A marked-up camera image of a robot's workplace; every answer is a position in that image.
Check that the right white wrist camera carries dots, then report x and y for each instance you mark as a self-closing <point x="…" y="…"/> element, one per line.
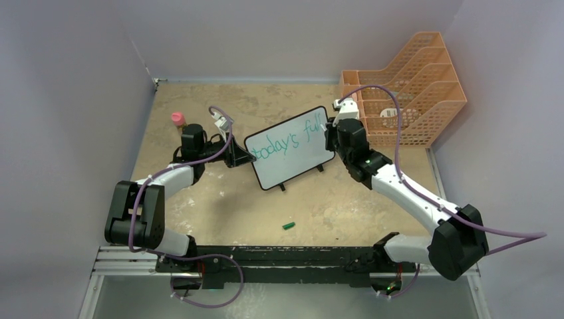
<point x="346" y="108"/>

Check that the aluminium frame rail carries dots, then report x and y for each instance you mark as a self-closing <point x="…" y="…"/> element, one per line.
<point x="118" y="261"/>

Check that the pink capped spice bottle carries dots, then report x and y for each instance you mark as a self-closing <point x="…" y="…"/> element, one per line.
<point x="178" y="119"/>

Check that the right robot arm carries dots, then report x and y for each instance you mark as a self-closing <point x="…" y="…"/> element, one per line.
<point x="456" y="239"/>

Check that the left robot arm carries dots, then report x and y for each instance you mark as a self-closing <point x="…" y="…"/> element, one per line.
<point x="136" y="217"/>

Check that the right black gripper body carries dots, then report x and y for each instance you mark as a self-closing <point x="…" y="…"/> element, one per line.
<point x="332" y="144"/>

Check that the white whiteboard with black frame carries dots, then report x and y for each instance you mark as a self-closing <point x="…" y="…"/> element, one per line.
<point x="290" y="148"/>

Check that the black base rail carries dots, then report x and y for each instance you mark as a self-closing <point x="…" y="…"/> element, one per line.
<point x="358" y="267"/>

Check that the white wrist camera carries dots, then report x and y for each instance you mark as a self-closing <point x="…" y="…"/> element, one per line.
<point x="223" y="124"/>
<point x="346" y="108"/>

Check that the green marker cap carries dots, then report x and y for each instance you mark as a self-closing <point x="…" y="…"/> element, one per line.
<point x="288" y="226"/>

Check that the orange plastic file organizer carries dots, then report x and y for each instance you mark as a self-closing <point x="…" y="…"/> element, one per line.
<point x="420" y="76"/>

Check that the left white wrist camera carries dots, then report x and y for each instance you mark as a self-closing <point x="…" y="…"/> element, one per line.
<point x="223" y="124"/>

